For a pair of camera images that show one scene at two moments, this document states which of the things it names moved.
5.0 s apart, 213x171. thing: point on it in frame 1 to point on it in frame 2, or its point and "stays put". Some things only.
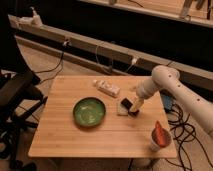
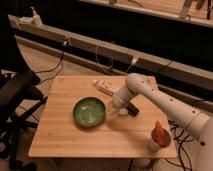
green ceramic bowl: x=89 y=112 stays put
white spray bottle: x=36 y=20 stays put
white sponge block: x=122 y=110 stays put
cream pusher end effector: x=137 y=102 to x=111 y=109
